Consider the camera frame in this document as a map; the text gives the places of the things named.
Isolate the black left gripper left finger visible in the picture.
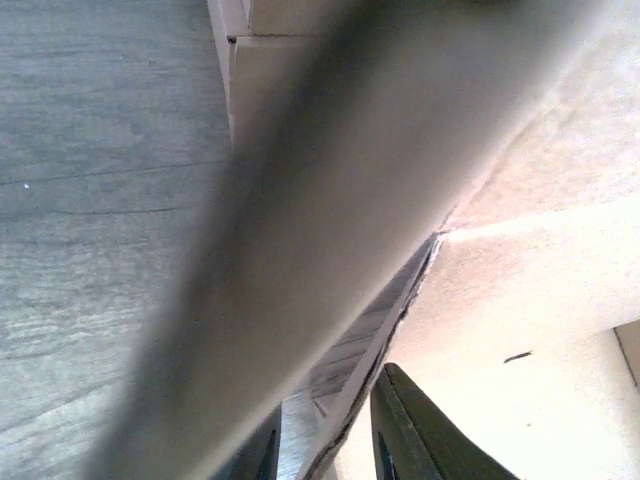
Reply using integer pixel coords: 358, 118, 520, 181
214, 405, 282, 480

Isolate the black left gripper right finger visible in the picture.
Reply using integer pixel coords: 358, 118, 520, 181
370, 363, 516, 480

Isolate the large cardboard box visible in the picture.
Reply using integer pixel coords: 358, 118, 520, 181
82, 1, 639, 479

